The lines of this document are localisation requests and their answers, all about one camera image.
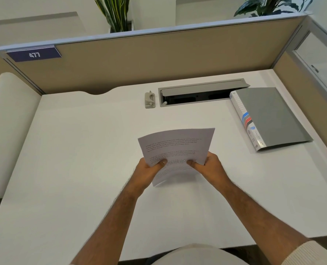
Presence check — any cream knit sweater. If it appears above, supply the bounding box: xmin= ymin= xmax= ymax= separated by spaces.
xmin=152 ymin=240 xmax=327 ymax=265

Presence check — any gray framed glass panel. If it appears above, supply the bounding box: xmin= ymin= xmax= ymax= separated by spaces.
xmin=286 ymin=16 xmax=327 ymax=108

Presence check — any gray hole punch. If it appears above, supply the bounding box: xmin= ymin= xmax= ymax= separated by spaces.
xmin=144 ymin=90 xmax=156 ymax=109

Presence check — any grey ring binder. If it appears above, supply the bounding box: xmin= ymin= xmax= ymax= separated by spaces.
xmin=229 ymin=87 xmax=314 ymax=152

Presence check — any person's right hand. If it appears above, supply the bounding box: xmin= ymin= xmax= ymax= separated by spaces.
xmin=186 ymin=151 xmax=231 ymax=191

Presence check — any gray desk cable tray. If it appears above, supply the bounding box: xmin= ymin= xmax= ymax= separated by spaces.
xmin=158 ymin=78 xmax=251 ymax=107

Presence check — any white curved desk divider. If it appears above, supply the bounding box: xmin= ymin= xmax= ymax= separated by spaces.
xmin=0 ymin=72 xmax=42 ymax=198

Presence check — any blue number sign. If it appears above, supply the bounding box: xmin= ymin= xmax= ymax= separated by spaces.
xmin=5 ymin=45 xmax=62 ymax=63

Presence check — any white printed paper sheet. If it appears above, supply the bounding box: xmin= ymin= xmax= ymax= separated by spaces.
xmin=137 ymin=128 xmax=216 ymax=187

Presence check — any person's left hand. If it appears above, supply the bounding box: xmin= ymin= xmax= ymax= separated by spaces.
xmin=132 ymin=158 xmax=168 ymax=192

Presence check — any person's right forearm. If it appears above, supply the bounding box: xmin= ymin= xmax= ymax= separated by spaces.
xmin=218 ymin=179 xmax=310 ymax=265

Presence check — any dark green leafy plant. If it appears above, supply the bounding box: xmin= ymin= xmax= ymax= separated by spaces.
xmin=233 ymin=0 xmax=316 ymax=18

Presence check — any wide beige partition panel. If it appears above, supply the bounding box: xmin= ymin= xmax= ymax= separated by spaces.
xmin=3 ymin=12 xmax=309 ymax=95

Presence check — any person's left forearm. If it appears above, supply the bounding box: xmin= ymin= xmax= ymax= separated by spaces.
xmin=71 ymin=183 xmax=143 ymax=265

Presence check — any beige side partition panel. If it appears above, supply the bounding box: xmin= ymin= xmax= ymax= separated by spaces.
xmin=272 ymin=51 xmax=327 ymax=174

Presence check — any green snake plant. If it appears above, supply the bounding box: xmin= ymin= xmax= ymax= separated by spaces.
xmin=94 ymin=0 xmax=131 ymax=33

